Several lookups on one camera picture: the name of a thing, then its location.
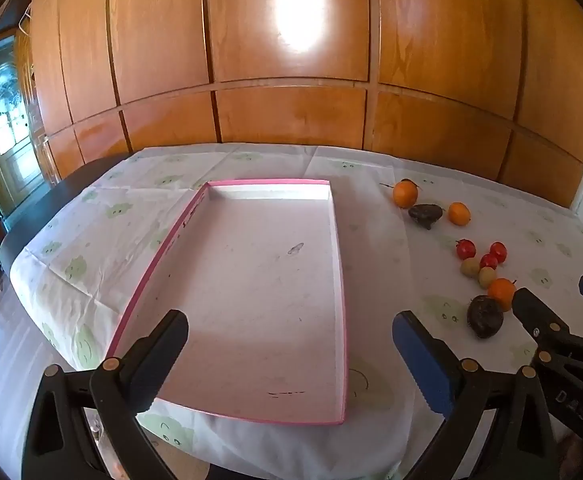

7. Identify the large mandarin orange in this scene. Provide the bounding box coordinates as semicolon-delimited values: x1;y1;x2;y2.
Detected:
487;278;517;312

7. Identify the pink cardboard tray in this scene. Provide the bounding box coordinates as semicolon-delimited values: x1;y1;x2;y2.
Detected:
106;178;348;427

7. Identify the wrinkled dark passion fruit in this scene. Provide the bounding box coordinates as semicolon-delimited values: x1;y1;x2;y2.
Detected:
408;203;443;231

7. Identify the wooden panelled wardrobe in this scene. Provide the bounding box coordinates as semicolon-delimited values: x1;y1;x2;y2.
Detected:
14;0;583;211

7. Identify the mandarin orange with stem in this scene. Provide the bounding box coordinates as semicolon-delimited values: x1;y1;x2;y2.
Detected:
379;178;421;209

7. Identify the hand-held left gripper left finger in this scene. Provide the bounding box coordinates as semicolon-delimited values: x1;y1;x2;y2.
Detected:
22;309;190;480

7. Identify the white cloud print tablecloth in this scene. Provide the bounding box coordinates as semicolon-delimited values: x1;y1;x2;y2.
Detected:
9;142;583;480

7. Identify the dark table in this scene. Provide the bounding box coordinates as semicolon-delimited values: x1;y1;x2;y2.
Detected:
0;155;127;281

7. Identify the wooden glass door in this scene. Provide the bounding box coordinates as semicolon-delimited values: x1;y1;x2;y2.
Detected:
0;35;52;221

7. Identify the small mandarin orange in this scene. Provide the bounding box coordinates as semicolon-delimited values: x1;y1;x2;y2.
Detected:
447;202;471;226

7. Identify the round dark passion fruit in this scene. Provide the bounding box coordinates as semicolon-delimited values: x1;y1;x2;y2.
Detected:
467;295;505;339

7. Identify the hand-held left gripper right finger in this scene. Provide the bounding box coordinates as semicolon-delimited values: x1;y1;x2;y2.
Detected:
392;310;557;480

